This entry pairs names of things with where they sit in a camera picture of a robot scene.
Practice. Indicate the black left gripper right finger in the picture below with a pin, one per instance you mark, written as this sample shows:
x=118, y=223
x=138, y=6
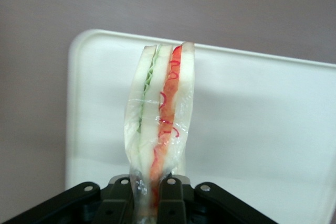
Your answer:
x=204, y=205

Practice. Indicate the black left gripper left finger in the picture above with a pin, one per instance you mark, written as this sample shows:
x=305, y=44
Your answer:
x=78, y=203

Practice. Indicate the triangle sandwich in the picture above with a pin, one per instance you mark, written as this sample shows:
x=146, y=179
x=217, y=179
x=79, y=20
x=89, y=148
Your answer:
x=162, y=103

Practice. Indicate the cream plastic tray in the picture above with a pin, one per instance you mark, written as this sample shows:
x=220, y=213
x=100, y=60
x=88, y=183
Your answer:
x=236, y=116

